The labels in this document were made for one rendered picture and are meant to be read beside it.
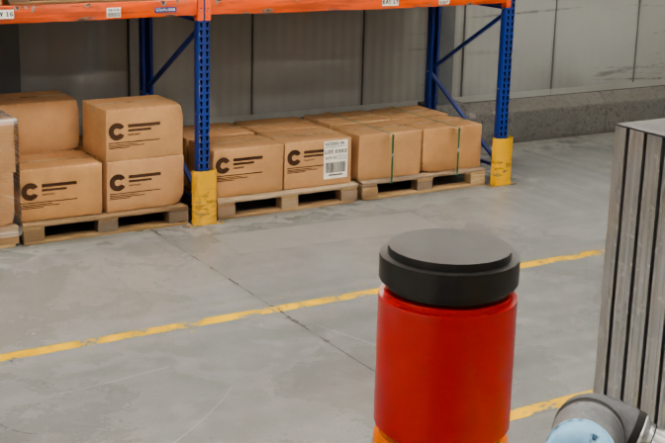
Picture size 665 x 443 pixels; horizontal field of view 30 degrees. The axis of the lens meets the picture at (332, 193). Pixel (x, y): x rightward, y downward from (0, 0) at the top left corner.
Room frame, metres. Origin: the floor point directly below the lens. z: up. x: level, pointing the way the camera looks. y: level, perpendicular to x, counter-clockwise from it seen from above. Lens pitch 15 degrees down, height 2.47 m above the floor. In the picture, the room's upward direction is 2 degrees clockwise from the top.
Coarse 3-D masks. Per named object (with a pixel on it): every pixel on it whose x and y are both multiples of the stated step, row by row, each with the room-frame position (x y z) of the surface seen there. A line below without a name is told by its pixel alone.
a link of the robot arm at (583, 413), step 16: (576, 400) 1.88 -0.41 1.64; (592, 400) 1.87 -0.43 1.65; (560, 416) 1.85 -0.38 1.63; (576, 416) 1.81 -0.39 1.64; (592, 416) 1.81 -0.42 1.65; (608, 416) 1.83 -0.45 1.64; (560, 432) 1.77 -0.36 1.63; (576, 432) 1.76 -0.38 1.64; (592, 432) 1.76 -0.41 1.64; (608, 432) 1.78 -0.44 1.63
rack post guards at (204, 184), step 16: (496, 144) 9.92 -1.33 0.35; (512, 144) 9.97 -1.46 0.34; (496, 160) 9.92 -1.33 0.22; (192, 176) 8.54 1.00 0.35; (208, 176) 8.54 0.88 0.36; (496, 176) 9.91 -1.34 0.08; (192, 192) 8.54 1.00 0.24; (208, 192) 8.54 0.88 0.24; (192, 208) 8.54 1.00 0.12; (208, 208) 8.54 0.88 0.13; (192, 224) 8.48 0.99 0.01
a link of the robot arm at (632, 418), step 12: (576, 396) 1.90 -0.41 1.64; (588, 396) 1.89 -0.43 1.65; (600, 396) 1.90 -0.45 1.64; (624, 408) 1.90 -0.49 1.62; (636, 408) 1.92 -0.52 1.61; (624, 420) 1.88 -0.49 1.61; (636, 420) 1.89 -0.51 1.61; (648, 420) 1.89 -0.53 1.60; (624, 432) 1.87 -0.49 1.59; (636, 432) 1.87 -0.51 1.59; (648, 432) 1.88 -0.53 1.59; (660, 432) 1.89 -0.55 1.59
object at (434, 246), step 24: (408, 240) 0.43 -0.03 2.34; (432, 240) 0.43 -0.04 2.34; (456, 240) 0.43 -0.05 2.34; (480, 240) 0.43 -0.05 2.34; (504, 240) 0.43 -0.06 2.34; (384, 264) 0.41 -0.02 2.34; (408, 264) 0.41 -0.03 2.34; (432, 264) 0.40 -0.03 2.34; (456, 264) 0.40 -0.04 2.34; (480, 264) 0.40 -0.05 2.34; (504, 264) 0.41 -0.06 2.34; (408, 288) 0.40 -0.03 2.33; (432, 288) 0.40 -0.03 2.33; (456, 288) 0.40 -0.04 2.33; (480, 288) 0.40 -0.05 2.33; (504, 288) 0.40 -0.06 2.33
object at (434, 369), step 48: (384, 288) 0.42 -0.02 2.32; (384, 336) 0.41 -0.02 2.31; (432, 336) 0.40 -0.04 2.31; (480, 336) 0.40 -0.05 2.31; (384, 384) 0.41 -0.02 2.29; (432, 384) 0.40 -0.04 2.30; (480, 384) 0.40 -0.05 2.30; (384, 432) 0.41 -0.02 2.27; (432, 432) 0.40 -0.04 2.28; (480, 432) 0.40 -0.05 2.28
